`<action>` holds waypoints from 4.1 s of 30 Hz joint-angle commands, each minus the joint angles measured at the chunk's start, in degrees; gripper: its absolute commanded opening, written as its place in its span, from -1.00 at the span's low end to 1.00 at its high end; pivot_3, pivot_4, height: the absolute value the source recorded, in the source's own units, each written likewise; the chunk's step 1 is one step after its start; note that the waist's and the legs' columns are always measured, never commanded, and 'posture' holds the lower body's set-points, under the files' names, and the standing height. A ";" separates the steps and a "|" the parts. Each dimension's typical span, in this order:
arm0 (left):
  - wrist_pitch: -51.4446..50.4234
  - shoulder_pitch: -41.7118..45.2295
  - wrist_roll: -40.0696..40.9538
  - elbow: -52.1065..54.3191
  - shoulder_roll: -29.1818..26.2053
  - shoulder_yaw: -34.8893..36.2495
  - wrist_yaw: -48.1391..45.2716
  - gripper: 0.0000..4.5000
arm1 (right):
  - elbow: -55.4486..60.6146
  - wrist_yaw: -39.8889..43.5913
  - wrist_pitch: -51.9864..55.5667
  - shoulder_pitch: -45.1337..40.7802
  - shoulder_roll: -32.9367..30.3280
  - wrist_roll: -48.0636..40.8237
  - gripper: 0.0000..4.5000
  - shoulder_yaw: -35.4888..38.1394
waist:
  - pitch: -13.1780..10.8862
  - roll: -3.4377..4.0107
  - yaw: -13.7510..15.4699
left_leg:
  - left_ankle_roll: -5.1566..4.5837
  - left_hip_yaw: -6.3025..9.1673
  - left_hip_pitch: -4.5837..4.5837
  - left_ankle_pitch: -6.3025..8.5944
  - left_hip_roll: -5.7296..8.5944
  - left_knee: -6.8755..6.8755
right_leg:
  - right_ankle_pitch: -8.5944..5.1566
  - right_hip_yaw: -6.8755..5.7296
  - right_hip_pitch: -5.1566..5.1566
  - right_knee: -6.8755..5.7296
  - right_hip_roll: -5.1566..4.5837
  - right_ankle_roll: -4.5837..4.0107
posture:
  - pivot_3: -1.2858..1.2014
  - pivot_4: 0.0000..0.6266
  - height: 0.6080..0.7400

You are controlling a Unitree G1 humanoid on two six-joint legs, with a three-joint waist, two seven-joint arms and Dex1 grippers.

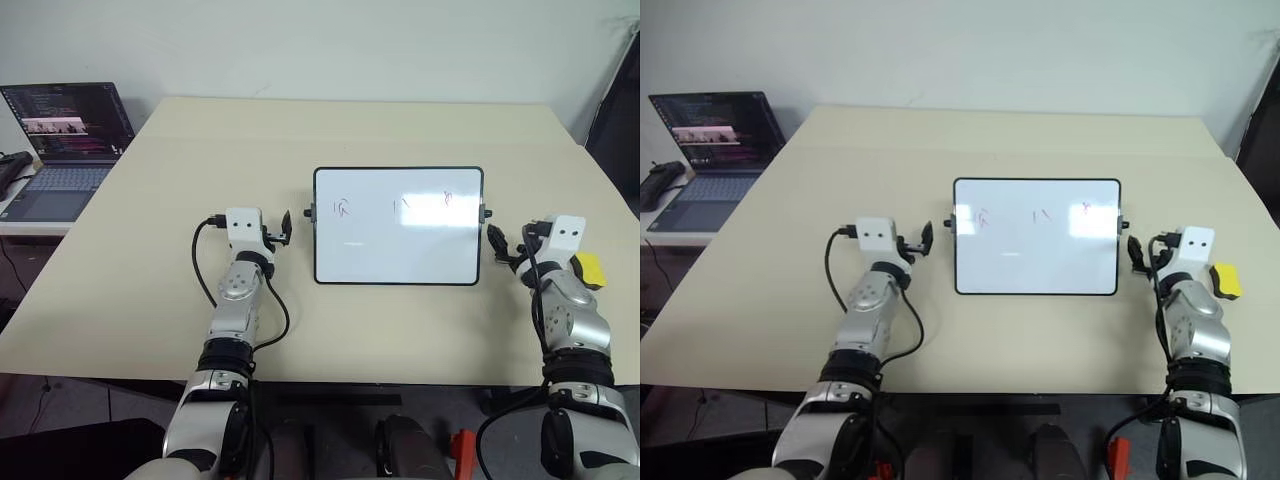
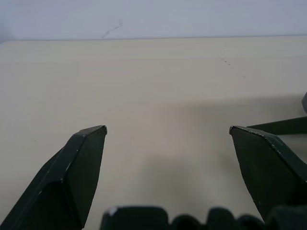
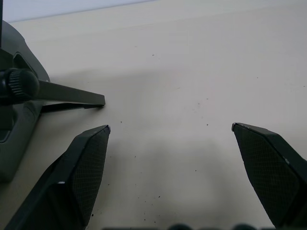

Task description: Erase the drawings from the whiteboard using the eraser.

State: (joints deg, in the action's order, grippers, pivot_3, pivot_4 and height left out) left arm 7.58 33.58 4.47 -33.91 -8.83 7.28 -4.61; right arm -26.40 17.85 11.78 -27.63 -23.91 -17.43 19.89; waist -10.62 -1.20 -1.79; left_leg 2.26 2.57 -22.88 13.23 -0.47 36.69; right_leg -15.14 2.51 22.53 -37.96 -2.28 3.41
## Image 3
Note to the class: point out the grey board stand with knob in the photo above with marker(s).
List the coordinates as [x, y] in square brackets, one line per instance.
[21, 100]

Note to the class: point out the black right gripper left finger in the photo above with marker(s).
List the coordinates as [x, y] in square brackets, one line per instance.
[72, 177]

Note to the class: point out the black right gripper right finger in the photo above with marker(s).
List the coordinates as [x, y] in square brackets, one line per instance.
[271, 167]

